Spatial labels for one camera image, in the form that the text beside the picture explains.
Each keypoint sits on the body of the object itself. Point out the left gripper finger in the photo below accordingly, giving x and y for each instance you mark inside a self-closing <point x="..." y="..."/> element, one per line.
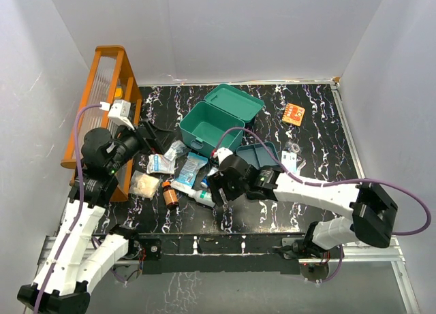
<point x="167" y="140"/>
<point x="151" y="134"/>

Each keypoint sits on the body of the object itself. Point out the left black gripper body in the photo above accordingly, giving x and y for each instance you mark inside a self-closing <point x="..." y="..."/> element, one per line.
<point x="131" y="143"/>

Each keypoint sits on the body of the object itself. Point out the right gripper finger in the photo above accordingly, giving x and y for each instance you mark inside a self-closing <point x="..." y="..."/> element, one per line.
<point x="217" y="188"/>
<point x="214" y="163"/>

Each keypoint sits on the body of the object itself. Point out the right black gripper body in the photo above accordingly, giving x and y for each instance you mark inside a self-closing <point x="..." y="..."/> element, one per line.
<point x="232" y="191"/>

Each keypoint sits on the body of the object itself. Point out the white plastic medicine bottle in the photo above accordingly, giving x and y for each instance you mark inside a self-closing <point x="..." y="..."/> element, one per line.
<point x="202" y="197"/>

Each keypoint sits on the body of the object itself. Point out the blue cotton swab packet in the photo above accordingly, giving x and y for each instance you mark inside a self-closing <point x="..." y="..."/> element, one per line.
<point x="187" y="176"/>

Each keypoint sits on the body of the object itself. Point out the amber bottle orange label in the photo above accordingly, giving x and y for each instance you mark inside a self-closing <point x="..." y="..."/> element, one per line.
<point x="169" y="195"/>

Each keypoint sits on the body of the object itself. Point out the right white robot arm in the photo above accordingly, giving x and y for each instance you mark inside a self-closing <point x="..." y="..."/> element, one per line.
<point x="365" y="212"/>

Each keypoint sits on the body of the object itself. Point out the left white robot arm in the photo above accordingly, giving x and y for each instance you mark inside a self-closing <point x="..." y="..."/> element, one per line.
<point x="66" y="280"/>

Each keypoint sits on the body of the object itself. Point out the green medicine box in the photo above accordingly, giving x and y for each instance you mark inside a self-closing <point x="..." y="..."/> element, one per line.
<point x="225" y="107"/>

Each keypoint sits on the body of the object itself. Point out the small white blue bottle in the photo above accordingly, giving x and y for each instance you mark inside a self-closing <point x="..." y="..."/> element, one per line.
<point x="204" y="183"/>

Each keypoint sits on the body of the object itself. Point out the small clear plastic packet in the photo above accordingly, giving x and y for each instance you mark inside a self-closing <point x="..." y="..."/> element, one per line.
<point x="176" y="150"/>

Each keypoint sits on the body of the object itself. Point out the dark blue divided tray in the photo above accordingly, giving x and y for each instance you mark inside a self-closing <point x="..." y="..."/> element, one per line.
<point x="255" y="155"/>

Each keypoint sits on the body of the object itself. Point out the clear bag cotton balls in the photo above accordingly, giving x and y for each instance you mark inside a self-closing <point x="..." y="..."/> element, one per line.
<point x="143" y="185"/>

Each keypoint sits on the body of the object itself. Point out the yellow item on rack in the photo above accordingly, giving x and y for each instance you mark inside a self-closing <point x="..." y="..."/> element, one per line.
<point x="118" y="94"/>

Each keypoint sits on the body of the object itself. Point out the orange wooden rack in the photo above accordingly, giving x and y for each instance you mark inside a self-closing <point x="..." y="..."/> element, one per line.
<point x="110" y="69"/>

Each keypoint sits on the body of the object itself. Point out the small scissors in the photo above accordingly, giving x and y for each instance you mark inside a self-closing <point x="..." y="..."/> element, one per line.
<point x="299" y="166"/>

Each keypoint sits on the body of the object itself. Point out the orange patterned card packet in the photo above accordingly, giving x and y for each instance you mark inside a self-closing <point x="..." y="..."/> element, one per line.
<point x="293" y="114"/>

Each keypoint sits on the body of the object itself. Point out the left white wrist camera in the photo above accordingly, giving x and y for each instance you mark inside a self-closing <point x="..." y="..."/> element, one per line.
<point x="118" y="112"/>

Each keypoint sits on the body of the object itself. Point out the black front mounting rail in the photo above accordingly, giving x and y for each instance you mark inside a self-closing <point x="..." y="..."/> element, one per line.
<point x="239" y="252"/>

